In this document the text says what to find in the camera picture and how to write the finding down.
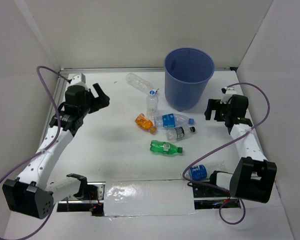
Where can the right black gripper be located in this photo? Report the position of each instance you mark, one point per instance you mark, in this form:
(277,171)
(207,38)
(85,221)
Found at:
(212,105)

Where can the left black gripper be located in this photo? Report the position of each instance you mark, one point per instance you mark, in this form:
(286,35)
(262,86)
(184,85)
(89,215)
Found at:
(103,100)

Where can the large clear plastic bottle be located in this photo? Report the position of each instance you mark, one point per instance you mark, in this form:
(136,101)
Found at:
(140,84)

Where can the orange plastic bottle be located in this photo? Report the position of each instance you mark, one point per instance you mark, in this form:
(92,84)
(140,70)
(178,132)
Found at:
(145,124)

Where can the black label clear bottle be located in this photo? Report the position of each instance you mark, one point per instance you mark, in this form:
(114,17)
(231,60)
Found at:
(180,133)

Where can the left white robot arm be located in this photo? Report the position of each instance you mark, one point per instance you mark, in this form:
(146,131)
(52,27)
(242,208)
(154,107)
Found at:
(31,193)

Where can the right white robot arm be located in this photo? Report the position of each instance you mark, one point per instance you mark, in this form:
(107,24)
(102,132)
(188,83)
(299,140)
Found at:
(254,176)

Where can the blue plastic bin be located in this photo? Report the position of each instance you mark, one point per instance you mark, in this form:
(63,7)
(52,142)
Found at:
(187,72)

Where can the blue label water bottle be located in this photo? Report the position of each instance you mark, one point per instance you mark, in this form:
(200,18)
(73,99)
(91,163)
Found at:
(172,120)

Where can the small clear bottle white cap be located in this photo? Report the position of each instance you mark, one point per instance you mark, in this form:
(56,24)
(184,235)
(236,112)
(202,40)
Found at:
(152,101)

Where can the green plastic bottle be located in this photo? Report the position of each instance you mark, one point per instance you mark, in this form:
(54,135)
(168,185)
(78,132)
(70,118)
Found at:
(166,148)

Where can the crushed blue label bottle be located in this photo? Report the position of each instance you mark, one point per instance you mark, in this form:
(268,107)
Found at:
(200,172)

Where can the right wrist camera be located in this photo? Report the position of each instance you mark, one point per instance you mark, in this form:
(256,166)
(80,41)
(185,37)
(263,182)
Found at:
(228,92)

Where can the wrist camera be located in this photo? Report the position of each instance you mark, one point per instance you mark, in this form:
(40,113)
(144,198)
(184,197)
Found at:
(79,80)
(228,92)

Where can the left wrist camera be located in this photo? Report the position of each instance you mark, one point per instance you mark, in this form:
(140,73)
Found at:
(79,80)

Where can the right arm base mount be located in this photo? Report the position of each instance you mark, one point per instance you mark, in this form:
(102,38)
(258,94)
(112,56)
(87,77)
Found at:
(206,197)

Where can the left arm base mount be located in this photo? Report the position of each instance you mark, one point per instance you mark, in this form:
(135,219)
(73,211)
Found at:
(92,203)

